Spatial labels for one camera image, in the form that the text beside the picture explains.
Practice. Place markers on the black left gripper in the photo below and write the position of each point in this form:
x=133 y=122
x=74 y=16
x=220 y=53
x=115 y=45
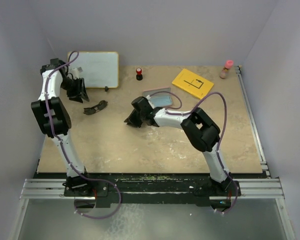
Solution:
x=80 y=92

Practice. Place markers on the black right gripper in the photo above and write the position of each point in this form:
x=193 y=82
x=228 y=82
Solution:
x=132 y=120

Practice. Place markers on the metal frame sunglasses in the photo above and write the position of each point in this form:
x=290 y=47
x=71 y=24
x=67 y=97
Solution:
x=96 y=108

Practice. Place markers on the blue cleaning cloth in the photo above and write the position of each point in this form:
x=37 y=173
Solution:
x=161 y=100

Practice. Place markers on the pink glasses case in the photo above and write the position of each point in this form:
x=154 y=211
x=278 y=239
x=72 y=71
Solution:
x=157 y=91

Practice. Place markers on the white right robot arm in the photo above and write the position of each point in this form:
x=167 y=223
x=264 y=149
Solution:
x=202 y=132

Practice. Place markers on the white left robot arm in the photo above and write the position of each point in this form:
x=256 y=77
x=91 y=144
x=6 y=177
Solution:
x=55 y=122

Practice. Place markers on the yellow framed whiteboard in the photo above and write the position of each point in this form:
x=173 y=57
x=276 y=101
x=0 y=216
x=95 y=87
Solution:
x=100 y=68

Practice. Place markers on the red black stamp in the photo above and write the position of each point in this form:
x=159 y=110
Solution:
x=139 y=75

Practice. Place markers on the yellow book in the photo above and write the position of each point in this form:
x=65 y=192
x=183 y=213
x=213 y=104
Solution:
x=192 y=83

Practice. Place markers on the pink capped small bottle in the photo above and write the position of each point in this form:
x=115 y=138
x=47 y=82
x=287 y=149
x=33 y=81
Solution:
x=226 y=68

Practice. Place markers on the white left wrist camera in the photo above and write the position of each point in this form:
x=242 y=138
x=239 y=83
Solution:
x=76 y=70

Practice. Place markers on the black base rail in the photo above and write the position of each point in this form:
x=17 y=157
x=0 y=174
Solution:
x=156 y=188

